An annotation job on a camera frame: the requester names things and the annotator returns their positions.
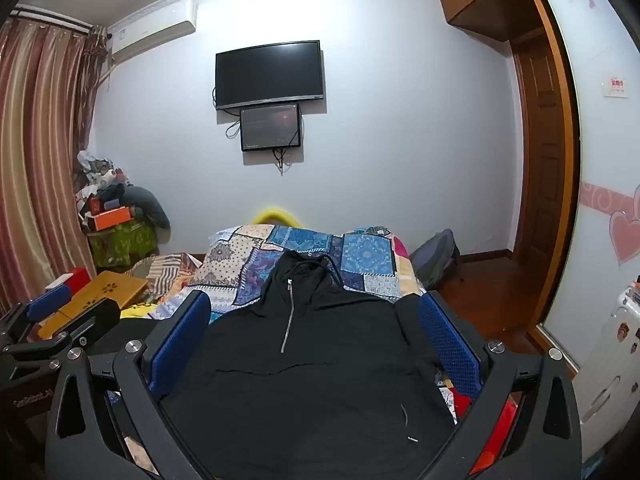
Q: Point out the blue patchwork blanket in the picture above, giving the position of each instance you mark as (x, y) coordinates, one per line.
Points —
(362, 260)

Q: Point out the grey backpack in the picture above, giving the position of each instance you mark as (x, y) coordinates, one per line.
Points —
(434, 260)

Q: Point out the small black wall monitor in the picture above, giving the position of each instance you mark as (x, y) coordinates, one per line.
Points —
(270, 127)

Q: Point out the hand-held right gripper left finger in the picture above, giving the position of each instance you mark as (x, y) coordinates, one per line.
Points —
(179, 342)

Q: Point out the brown wooden door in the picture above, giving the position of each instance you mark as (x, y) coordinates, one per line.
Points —
(540, 160)

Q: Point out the yellow cloth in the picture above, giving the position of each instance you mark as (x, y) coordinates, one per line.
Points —
(140, 311)

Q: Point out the white air conditioner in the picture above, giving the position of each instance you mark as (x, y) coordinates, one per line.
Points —
(152, 30)

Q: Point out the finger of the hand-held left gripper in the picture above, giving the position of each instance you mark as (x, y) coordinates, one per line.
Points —
(49, 302)
(97, 315)

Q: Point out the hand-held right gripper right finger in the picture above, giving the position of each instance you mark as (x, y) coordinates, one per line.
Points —
(448, 345)

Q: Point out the dark curtain rod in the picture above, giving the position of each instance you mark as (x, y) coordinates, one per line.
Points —
(50, 16)

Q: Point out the pile of household clutter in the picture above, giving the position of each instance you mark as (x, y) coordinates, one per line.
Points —
(97, 180)

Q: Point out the orange box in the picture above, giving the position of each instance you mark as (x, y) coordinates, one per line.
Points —
(112, 219)

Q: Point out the black zip hoodie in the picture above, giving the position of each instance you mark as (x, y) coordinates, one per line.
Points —
(310, 375)

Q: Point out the small red-print door sticker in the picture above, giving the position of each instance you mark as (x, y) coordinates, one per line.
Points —
(615, 87)

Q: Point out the striped pink curtain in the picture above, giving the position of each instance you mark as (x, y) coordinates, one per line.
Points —
(37, 150)

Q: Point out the wall-mounted black television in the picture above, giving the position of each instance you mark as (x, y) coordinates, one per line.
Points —
(270, 75)

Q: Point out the yellow plastic chair back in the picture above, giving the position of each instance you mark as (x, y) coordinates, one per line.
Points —
(275, 214)

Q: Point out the red box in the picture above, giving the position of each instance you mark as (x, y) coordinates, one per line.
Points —
(77, 280)

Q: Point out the striped beige cloth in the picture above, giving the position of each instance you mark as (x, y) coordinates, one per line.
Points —
(165, 275)

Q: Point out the small bamboo folding table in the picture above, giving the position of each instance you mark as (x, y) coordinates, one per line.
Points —
(107, 290)

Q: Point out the white appliance with stickers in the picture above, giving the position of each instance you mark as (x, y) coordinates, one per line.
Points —
(612, 360)

